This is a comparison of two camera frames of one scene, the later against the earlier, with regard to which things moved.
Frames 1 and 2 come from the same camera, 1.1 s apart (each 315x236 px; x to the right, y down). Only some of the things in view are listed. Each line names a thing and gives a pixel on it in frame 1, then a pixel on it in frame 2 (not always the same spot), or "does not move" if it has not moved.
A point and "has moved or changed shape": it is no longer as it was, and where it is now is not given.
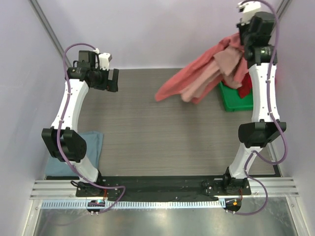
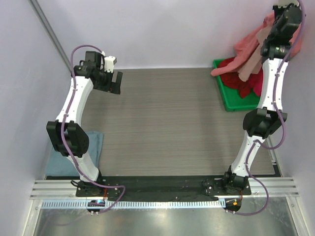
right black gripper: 245,36 to 278,9
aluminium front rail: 67,190 does not move
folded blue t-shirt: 93,141 does not move
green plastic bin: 234,103 does not move
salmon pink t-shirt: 198,80 has moved or changed shape
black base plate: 166,187 does not move
